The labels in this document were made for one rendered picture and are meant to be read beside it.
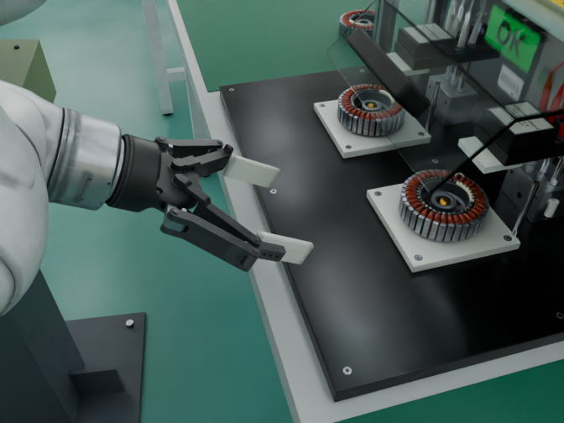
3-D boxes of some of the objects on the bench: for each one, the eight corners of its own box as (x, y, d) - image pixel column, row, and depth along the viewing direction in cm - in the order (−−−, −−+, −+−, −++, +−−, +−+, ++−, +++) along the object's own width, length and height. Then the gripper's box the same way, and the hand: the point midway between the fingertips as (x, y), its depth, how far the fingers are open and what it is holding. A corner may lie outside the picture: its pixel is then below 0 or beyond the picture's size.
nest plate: (343, 159, 82) (343, 152, 82) (313, 108, 93) (313, 102, 92) (430, 143, 85) (432, 137, 85) (392, 96, 96) (393, 91, 95)
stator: (420, 252, 66) (425, 231, 64) (384, 195, 74) (388, 174, 72) (499, 235, 68) (508, 214, 66) (456, 181, 76) (462, 161, 74)
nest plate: (412, 273, 65) (414, 266, 65) (365, 195, 76) (367, 189, 75) (518, 249, 68) (521, 242, 67) (459, 178, 79) (461, 171, 78)
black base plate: (334, 403, 55) (336, 392, 54) (220, 96, 100) (218, 86, 99) (697, 305, 65) (707, 293, 63) (443, 65, 110) (446, 54, 108)
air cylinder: (530, 223, 72) (544, 192, 68) (499, 189, 77) (510, 158, 73) (562, 216, 73) (577, 185, 69) (530, 182, 78) (542, 152, 74)
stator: (357, 19, 126) (359, 3, 123) (398, 33, 120) (400, 17, 118) (328, 34, 120) (329, 18, 117) (368, 49, 114) (371, 33, 112)
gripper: (96, 129, 63) (252, 174, 74) (103, 288, 46) (305, 315, 57) (117, 76, 60) (277, 131, 71) (133, 227, 42) (342, 268, 53)
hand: (281, 211), depth 63 cm, fingers open, 13 cm apart
